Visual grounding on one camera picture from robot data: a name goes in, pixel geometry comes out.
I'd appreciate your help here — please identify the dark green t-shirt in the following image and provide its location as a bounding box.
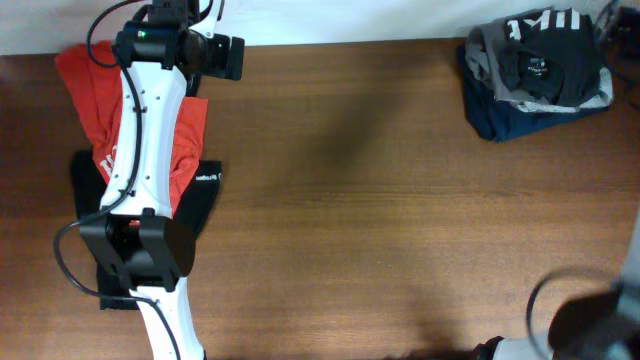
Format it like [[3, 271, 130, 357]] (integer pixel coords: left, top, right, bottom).
[[497, 8, 603, 107]]

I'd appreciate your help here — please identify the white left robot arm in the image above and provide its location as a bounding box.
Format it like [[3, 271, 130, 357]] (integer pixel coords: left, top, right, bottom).
[[53, 21, 245, 359]]

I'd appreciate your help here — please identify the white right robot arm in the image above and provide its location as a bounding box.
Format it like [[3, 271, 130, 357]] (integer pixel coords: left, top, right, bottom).
[[456, 6, 639, 359]]

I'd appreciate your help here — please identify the red soccer t-shirt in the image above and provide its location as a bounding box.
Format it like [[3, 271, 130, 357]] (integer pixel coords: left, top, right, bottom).
[[54, 44, 208, 210]]

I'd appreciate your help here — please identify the grey folded garment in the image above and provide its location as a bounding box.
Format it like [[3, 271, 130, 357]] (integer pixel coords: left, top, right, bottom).
[[465, 18, 614, 113]]

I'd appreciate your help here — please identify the black garment with white logo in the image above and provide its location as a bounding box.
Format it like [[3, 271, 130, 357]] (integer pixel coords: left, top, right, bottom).
[[69, 150, 222, 311]]

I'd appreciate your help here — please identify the navy blue folded garment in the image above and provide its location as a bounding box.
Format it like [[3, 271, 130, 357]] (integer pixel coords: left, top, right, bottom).
[[455, 45, 610, 143]]

